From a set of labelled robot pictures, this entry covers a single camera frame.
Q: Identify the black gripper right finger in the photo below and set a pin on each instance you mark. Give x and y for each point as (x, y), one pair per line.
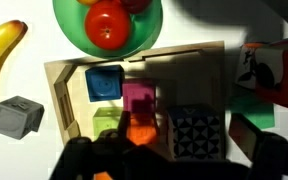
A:
(245, 135)

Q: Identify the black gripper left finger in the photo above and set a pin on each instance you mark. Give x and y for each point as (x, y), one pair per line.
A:
(124, 123)

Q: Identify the orange block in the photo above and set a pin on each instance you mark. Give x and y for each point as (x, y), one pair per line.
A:
(142, 129)

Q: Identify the lime green block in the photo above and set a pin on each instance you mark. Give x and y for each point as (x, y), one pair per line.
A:
(106, 118)

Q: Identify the magenta block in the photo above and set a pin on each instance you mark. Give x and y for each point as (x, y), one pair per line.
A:
(139, 95)

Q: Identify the green flat block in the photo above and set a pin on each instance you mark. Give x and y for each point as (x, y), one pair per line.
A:
(257, 111)

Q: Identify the blue block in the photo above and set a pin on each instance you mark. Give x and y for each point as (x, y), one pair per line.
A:
(104, 82)

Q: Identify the black white patterned block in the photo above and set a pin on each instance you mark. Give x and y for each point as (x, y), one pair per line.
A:
(194, 133)

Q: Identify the gray letter block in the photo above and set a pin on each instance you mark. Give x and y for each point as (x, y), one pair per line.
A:
(19, 116)

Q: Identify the red picture cube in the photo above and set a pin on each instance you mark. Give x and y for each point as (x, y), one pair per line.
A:
(263, 68)

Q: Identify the wooden tray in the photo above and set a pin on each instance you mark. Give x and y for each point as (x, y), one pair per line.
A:
(183, 75)

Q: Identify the green plastic bowl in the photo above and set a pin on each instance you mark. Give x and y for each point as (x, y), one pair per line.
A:
(146, 27)

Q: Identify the red toy tomato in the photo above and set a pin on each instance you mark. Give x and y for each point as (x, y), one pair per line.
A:
(108, 25)

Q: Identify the dark red toy fruit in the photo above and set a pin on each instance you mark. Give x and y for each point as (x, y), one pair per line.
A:
(135, 6)

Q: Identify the round white table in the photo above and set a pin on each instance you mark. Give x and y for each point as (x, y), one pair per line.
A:
(186, 21)

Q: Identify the yellow toy fruit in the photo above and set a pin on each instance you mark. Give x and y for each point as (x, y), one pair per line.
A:
(88, 2)

